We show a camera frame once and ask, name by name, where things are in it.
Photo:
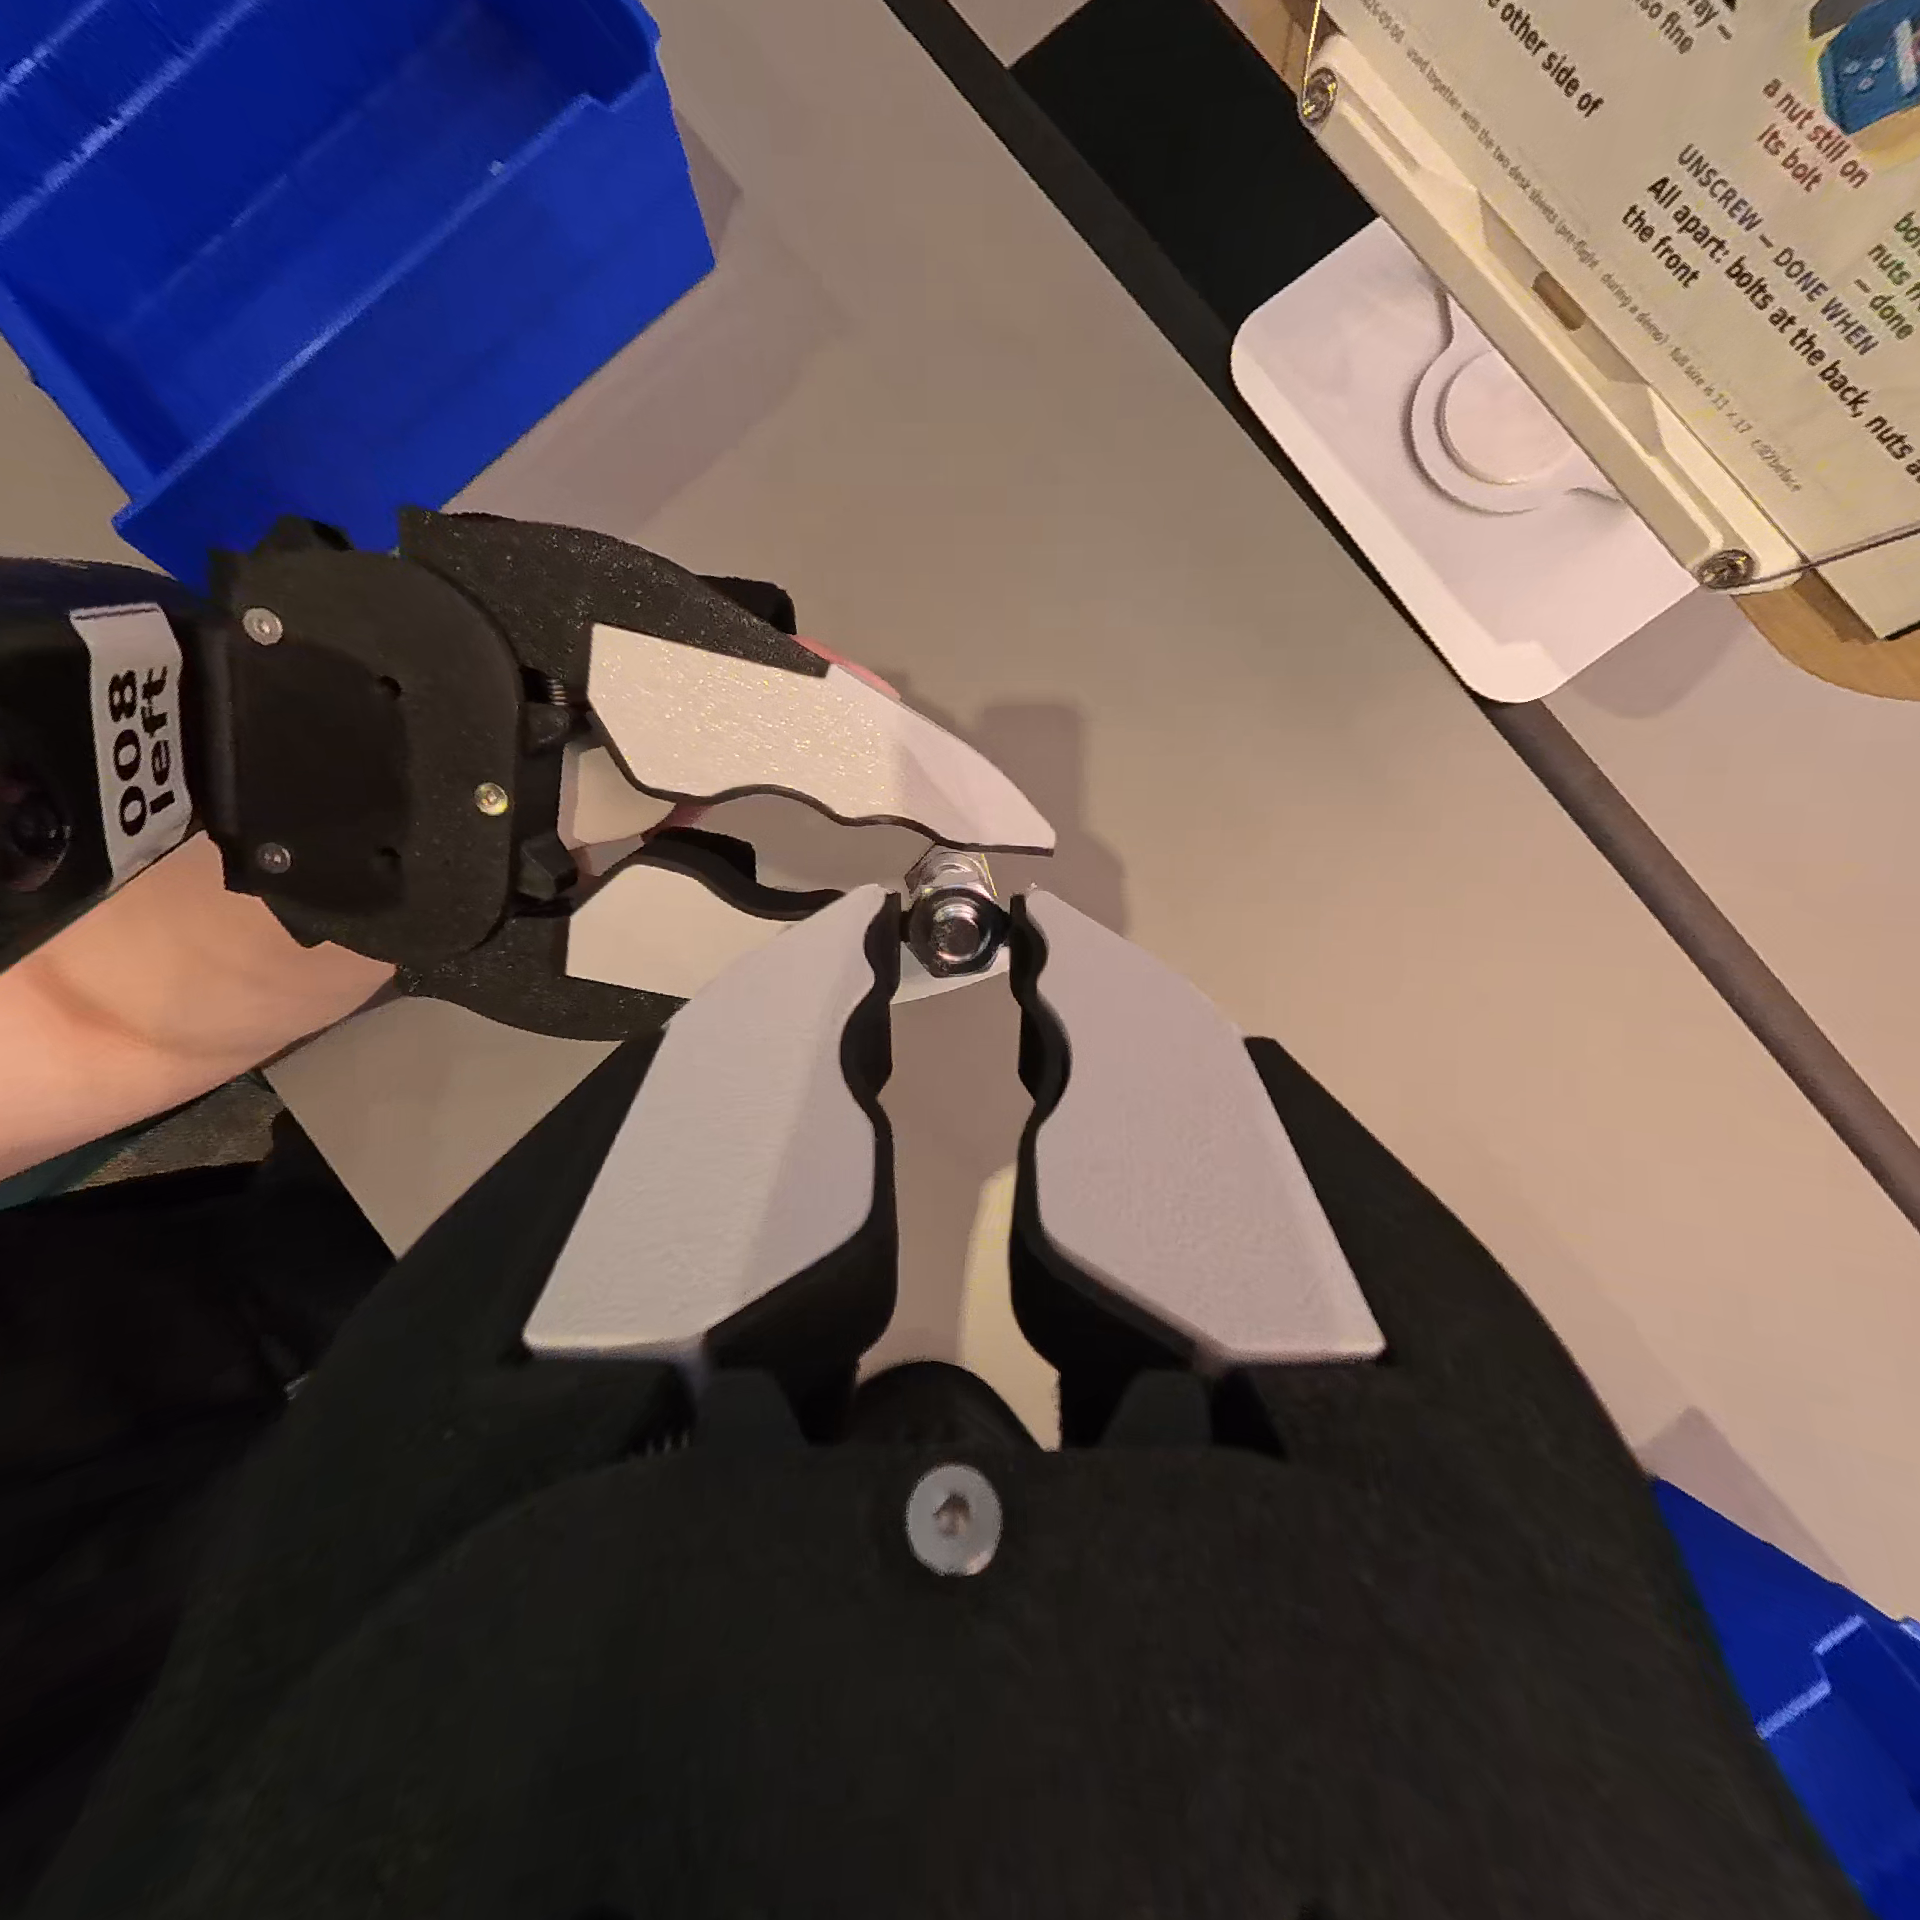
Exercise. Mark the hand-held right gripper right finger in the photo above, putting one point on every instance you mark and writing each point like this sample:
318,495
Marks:
1184,1186

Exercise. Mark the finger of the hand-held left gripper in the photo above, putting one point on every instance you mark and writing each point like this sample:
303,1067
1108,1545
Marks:
781,722
662,939

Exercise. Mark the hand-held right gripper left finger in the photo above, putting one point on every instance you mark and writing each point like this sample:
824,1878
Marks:
720,1171

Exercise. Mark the silver hex nut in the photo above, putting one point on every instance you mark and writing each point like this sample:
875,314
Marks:
986,950

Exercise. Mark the blue plastic bin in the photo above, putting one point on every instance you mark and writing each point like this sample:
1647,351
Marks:
301,226
1800,1725

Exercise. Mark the person's left hand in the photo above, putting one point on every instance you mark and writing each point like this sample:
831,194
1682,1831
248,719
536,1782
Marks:
226,1005

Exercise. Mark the black foam pad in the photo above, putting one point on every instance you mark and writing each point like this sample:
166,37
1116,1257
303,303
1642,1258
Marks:
939,1402

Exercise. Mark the person's black clothing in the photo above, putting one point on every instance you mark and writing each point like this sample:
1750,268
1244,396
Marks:
149,1425

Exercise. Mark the white page holder bar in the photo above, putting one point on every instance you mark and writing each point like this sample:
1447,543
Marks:
1501,270

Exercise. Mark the printed instruction sheet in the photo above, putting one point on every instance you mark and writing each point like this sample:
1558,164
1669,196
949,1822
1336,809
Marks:
1724,182

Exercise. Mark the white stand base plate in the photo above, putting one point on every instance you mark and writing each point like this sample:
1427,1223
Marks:
1349,422

